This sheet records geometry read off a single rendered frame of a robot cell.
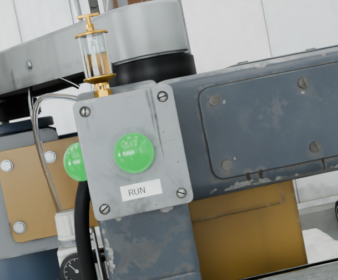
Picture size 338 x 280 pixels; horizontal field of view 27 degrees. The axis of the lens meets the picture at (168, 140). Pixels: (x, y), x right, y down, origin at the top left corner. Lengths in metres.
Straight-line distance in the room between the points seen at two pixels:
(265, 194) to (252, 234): 0.07
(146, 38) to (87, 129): 0.19
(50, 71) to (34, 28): 5.01
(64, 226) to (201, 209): 0.16
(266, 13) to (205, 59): 0.65
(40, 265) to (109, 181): 0.50
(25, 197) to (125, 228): 0.40
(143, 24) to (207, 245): 0.32
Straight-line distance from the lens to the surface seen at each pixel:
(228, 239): 0.88
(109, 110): 0.51
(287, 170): 0.59
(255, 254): 0.89
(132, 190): 0.52
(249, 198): 0.83
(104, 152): 0.51
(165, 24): 0.69
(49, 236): 0.96
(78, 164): 0.52
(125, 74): 0.68
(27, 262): 1.00
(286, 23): 5.99
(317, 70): 0.59
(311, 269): 0.77
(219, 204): 0.82
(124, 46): 0.69
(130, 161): 0.50
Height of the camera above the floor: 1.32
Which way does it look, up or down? 3 degrees down
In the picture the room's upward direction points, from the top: 11 degrees counter-clockwise
